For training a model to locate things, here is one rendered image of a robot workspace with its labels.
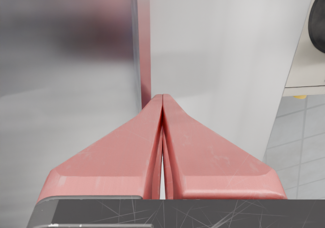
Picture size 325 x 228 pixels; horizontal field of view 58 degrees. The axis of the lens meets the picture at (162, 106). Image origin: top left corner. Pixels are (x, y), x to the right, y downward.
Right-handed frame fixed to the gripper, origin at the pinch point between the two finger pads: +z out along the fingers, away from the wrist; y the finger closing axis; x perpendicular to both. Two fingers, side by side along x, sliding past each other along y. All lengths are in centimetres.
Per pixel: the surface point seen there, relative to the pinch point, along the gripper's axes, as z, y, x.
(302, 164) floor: 105, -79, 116
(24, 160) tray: 2.0, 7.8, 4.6
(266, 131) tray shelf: 4.7, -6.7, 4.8
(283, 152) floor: 103, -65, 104
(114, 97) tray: 2.9, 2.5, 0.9
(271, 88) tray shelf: 4.6, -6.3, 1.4
